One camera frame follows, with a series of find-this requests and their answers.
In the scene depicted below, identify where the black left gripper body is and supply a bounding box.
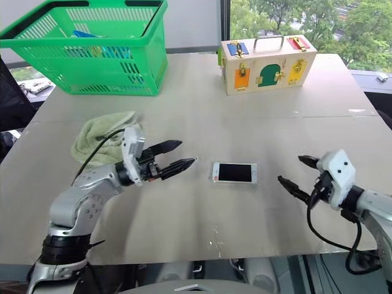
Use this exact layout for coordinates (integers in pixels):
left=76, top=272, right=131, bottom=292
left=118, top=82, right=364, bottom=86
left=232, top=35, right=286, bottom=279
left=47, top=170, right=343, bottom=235
left=139, top=146, right=164, bottom=182

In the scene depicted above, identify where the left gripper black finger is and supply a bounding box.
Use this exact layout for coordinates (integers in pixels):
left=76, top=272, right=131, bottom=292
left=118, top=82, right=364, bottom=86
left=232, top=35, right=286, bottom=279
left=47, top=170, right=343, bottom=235
left=159, top=158, right=196, bottom=181
left=152, top=140, right=183, bottom=157

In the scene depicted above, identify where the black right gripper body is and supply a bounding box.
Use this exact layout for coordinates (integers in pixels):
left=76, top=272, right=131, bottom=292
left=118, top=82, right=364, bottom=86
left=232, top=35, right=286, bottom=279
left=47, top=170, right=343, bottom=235
left=311, top=170, right=336, bottom=203

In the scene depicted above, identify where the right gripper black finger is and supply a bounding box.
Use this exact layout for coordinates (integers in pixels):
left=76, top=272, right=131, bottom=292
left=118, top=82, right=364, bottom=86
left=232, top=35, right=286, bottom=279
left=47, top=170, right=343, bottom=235
left=298, top=155, right=321, bottom=170
left=277, top=175, right=315, bottom=205

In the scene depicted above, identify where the white smartphone with black screen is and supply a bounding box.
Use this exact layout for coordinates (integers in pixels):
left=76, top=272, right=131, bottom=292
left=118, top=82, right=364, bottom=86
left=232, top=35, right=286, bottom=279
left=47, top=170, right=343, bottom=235
left=212, top=162, right=257, bottom=184

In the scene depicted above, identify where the light green towel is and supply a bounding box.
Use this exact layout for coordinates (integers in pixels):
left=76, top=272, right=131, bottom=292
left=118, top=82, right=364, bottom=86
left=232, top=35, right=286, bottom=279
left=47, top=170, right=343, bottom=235
left=70, top=110, right=145, bottom=168

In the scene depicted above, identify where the green plastic shopping basket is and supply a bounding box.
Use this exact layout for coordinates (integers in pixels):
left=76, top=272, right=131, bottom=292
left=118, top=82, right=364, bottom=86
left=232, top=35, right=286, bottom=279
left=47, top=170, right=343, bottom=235
left=0, top=0, right=169, bottom=97

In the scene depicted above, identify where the dark window ledge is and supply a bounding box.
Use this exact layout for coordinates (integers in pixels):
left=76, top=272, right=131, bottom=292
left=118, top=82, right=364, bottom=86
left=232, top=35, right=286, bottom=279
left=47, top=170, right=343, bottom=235
left=349, top=69, right=392, bottom=129

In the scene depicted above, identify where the grey rounded shape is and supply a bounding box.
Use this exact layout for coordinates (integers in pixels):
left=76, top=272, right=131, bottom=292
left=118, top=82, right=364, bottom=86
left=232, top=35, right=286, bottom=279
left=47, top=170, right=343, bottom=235
left=157, top=260, right=192, bottom=284

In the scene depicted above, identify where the wooden lock box toy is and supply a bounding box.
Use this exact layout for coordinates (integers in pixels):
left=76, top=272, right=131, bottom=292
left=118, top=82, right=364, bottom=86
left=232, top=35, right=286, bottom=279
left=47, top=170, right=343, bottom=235
left=216, top=34, right=318, bottom=96

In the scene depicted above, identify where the white electronic board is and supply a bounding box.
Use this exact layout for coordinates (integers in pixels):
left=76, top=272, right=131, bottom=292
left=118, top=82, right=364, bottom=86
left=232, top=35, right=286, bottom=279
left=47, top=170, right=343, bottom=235
left=26, top=80, right=51, bottom=94

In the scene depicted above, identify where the blue package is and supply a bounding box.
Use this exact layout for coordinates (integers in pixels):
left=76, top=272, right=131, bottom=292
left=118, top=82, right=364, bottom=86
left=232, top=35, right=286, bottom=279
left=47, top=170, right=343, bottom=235
left=72, top=29, right=133, bottom=62

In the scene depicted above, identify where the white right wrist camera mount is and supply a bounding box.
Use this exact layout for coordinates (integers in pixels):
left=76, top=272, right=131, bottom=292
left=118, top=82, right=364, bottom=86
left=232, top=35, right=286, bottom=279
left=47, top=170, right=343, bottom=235
left=316, top=149, right=357, bottom=211

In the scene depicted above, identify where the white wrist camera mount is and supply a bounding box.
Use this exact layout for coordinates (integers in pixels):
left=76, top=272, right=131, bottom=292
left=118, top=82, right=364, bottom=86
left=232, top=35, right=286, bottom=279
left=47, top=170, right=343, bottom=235
left=316, top=149, right=357, bottom=211
left=120, top=127, right=145, bottom=187

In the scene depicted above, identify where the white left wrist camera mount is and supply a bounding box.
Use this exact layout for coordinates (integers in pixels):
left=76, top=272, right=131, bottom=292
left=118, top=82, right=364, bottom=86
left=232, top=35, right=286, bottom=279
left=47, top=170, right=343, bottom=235
left=120, top=127, right=145, bottom=187

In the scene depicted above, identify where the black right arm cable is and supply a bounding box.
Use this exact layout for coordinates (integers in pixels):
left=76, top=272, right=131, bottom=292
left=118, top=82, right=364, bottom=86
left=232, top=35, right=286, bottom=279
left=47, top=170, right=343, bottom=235
left=307, top=180, right=382, bottom=276

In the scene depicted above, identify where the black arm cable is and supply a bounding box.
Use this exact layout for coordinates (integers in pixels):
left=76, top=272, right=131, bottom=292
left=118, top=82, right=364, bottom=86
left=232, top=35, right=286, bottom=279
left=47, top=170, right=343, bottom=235
left=70, top=128, right=127, bottom=187
left=307, top=180, right=382, bottom=276

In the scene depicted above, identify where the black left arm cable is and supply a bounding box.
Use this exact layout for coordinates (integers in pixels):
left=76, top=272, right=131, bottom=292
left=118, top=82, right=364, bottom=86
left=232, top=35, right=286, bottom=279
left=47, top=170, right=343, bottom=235
left=70, top=128, right=127, bottom=187

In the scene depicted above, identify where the black window frame post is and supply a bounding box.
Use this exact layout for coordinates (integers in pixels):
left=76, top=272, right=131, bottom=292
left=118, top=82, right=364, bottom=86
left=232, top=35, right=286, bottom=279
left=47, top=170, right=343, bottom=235
left=220, top=0, right=232, bottom=47

